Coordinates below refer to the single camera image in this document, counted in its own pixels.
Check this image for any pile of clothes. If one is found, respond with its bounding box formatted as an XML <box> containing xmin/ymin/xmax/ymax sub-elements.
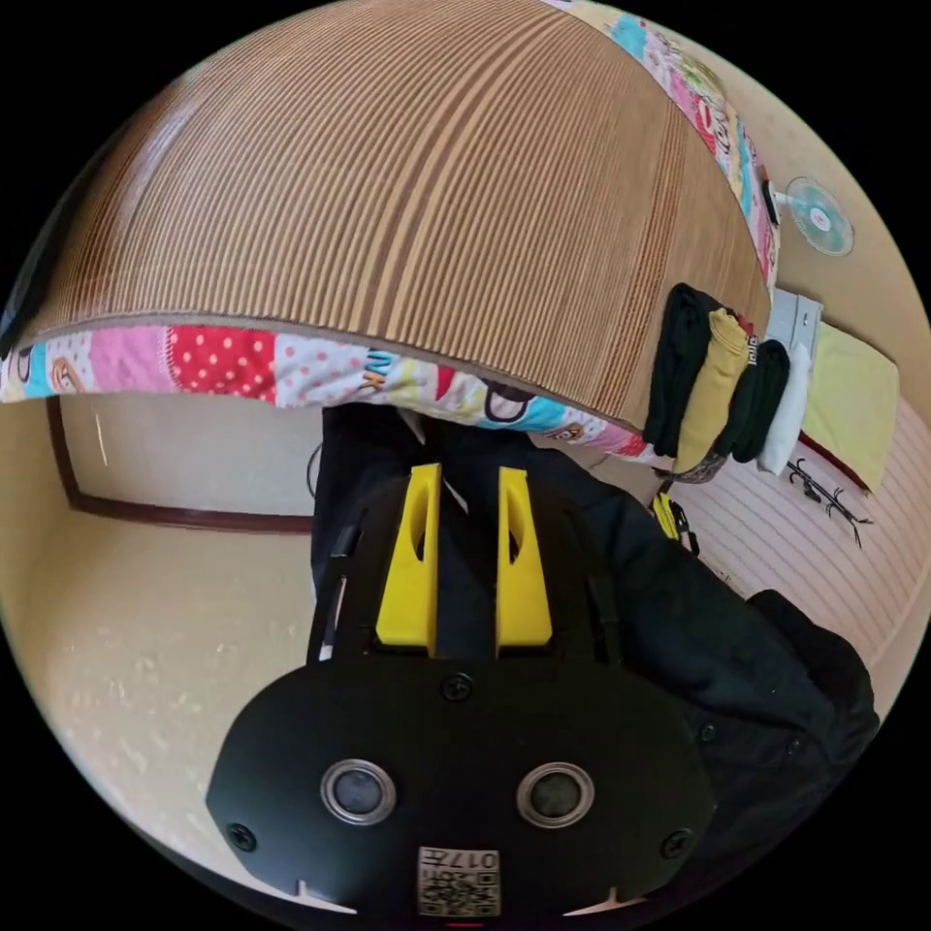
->
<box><xmin>642</xmin><ymin>281</ymin><xmax>813</xmax><ymax>486</ymax></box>

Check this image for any wall fan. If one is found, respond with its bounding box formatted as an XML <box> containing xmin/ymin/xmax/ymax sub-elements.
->
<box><xmin>761</xmin><ymin>174</ymin><xmax>856</xmax><ymax>258</ymax></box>

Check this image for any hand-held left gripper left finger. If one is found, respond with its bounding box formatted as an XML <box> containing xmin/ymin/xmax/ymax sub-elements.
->
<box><xmin>374</xmin><ymin>463</ymin><xmax>443</xmax><ymax>650</ymax></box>

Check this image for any person's body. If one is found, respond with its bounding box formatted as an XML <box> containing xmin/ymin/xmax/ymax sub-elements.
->
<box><xmin>308</xmin><ymin>401</ymin><xmax>883</xmax><ymax>900</ymax></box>

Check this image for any bed with woven mat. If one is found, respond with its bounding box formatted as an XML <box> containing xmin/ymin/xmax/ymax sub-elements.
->
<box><xmin>0</xmin><ymin>0</ymin><xmax>784</xmax><ymax>466</ymax></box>

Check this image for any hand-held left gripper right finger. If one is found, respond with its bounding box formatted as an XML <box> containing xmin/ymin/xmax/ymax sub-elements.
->
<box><xmin>497</xmin><ymin>467</ymin><xmax>554</xmax><ymax>650</ymax></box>

